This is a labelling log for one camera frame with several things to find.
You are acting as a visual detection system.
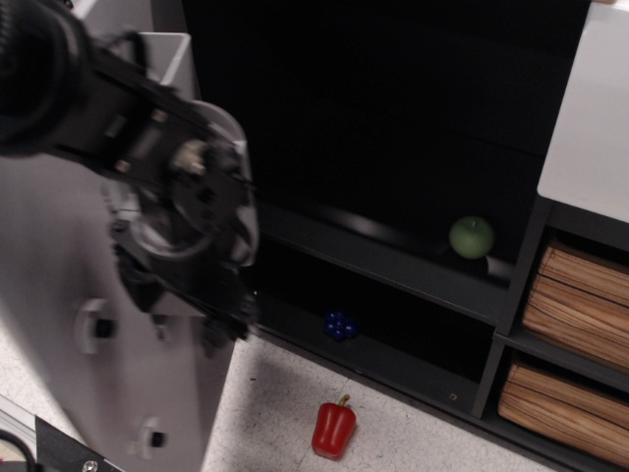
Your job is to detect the grey toy fridge door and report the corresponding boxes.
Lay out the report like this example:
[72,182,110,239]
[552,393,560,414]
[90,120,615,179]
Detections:
[1,1,238,471]

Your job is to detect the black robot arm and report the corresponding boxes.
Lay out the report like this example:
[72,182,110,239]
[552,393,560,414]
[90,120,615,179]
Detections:
[1,1,259,354]

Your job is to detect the green toy apple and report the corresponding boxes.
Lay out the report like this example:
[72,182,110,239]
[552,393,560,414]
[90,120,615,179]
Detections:
[448,216,495,260]

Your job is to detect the black base plate with screw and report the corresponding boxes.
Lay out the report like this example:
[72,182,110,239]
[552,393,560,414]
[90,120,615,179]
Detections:
[34,417,120,472]

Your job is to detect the red bell pepper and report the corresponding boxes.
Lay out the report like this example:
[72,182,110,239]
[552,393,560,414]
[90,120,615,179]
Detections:
[312,394,357,460]

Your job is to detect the white counter top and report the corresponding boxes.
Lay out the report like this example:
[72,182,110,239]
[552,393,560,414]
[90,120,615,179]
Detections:
[538,1,628,222]

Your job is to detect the aluminium rail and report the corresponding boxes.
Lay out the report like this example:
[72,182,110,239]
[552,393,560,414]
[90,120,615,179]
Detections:
[1,395,36,457]

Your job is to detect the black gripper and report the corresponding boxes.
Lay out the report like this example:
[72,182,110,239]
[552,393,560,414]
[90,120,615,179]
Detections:
[111,230,258,359]

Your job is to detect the dark grey fridge cabinet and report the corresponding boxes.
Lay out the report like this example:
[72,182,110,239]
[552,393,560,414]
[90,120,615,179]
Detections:
[183,1,610,471]

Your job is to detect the black braided cable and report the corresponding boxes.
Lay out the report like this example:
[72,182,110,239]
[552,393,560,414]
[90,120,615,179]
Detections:
[0,428,38,472]

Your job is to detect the blue toy grapes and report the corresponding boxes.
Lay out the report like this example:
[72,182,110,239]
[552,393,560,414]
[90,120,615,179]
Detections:
[323,312,358,341]

